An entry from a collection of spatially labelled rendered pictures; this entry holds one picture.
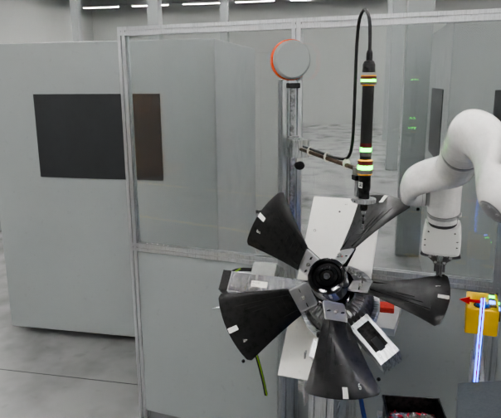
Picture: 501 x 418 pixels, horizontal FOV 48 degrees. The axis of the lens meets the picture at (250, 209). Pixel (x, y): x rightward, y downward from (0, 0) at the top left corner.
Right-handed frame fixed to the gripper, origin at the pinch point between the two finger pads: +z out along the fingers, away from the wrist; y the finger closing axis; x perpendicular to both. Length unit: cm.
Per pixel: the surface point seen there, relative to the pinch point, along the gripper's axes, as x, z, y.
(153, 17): -921, 99, 638
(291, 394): -32, 102, 61
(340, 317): 6.8, 17.7, 27.2
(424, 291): -1.1, 9.9, 3.8
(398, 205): -21.7, -6.8, 14.4
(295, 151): -55, -9, 58
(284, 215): -14, -4, 50
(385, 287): -0.9, 10.1, 15.1
